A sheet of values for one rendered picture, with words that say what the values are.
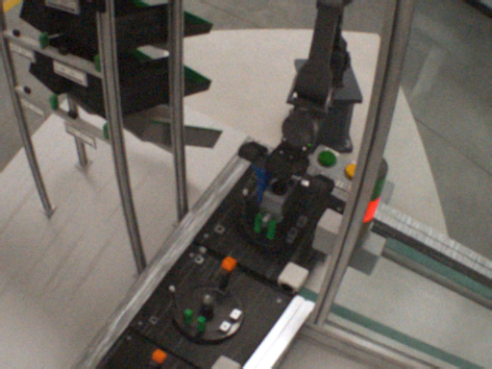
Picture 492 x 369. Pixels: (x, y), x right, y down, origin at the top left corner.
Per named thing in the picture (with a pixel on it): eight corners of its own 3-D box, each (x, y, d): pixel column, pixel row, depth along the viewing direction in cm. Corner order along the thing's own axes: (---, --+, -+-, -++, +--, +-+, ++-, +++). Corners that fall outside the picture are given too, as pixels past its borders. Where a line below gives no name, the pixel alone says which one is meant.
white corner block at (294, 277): (287, 270, 130) (289, 260, 127) (307, 280, 129) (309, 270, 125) (276, 287, 127) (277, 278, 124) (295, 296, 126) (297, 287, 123)
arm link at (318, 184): (262, 113, 127) (250, 115, 121) (347, 155, 122) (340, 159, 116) (247, 152, 129) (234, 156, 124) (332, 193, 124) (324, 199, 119)
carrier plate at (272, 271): (253, 164, 146) (253, 159, 144) (348, 212, 139) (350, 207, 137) (192, 243, 133) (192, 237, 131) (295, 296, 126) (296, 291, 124)
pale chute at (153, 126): (171, 120, 148) (181, 103, 147) (213, 149, 143) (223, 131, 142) (102, 110, 123) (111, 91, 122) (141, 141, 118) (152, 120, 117)
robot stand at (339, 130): (341, 111, 169) (349, 60, 153) (353, 153, 161) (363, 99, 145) (288, 111, 168) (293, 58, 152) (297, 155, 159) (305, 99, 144)
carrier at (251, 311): (188, 248, 132) (185, 213, 122) (291, 301, 125) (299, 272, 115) (128, 329, 119) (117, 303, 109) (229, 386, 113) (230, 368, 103)
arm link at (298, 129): (297, 73, 120) (286, 77, 109) (337, 85, 119) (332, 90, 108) (284, 128, 124) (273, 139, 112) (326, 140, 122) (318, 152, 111)
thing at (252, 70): (377, 39, 196) (378, 34, 194) (452, 273, 143) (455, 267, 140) (165, 40, 190) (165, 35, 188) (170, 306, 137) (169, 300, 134)
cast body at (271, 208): (275, 191, 132) (277, 169, 127) (294, 201, 131) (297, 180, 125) (253, 221, 128) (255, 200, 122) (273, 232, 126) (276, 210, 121)
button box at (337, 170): (317, 159, 154) (320, 142, 149) (390, 198, 148) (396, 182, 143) (304, 180, 150) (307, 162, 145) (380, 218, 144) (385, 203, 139)
